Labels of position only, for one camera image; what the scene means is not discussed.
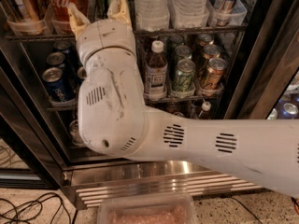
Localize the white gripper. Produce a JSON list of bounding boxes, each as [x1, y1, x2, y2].
[[67, 0, 135, 63]]

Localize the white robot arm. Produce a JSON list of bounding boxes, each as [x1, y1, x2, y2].
[[68, 4, 299, 197]]

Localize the red Coca-Cola can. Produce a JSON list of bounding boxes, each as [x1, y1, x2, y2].
[[50, 0, 88, 34]]

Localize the back left Pepsi can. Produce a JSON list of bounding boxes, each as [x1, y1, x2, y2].
[[53, 40, 79, 70]]

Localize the pepsi can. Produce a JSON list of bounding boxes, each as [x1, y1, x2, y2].
[[53, 40, 79, 70], [77, 66, 87, 84], [42, 67, 75, 103], [46, 51, 78, 89]]

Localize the middle left Pepsi can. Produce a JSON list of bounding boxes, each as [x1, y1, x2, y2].
[[46, 51, 78, 89]]

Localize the gold can top shelf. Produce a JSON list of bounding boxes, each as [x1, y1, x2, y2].
[[2, 0, 48, 35]]

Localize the gold can shelf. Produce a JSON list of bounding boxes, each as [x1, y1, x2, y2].
[[200, 58, 227, 90], [2, 0, 48, 35]]

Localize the front left Pepsi can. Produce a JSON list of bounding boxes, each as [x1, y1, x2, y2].
[[42, 67, 75, 103]]

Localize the back green can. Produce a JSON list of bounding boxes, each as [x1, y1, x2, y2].
[[166, 35, 185, 63]]

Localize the middle green can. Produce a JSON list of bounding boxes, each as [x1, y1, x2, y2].
[[174, 45, 192, 70]]

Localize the back gold can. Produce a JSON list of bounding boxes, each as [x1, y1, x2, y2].
[[193, 34, 214, 55]]

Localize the front green can middle shelf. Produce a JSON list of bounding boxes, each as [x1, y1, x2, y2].
[[172, 59, 195, 92]]

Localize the middle gold can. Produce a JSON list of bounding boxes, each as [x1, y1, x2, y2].
[[197, 44, 221, 77]]

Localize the bottom shelf silver can left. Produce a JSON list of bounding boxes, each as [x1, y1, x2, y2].
[[69, 119, 82, 143]]

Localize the stainless fridge cabinet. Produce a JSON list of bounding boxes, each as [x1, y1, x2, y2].
[[0, 0, 299, 209]]

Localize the front gold can middle shelf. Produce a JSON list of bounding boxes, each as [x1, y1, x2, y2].
[[200, 58, 227, 90]]

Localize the blue silver can top shelf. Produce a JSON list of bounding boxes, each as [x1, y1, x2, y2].
[[209, 0, 247, 27]]

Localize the bottom shelf tea bottle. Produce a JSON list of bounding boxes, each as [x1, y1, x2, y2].
[[197, 102, 211, 119]]

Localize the clear water bottle left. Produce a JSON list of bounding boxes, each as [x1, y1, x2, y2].
[[135, 0, 170, 32]]

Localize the clear water bottle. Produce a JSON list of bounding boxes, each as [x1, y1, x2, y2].
[[135, 0, 170, 32], [168, 0, 207, 29]]

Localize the tea bottle white cap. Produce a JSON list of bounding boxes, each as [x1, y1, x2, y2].
[[144, 40, 167, 100]]

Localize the clear water bottle right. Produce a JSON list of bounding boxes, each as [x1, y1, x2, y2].
[[168, 0, 207, 29]]

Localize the clear plastic bin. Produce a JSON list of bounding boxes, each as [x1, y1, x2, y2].
[[97, 192, 199, 224]]

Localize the black floor cables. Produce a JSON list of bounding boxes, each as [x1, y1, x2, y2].
[[0, 191, 78, 224]]

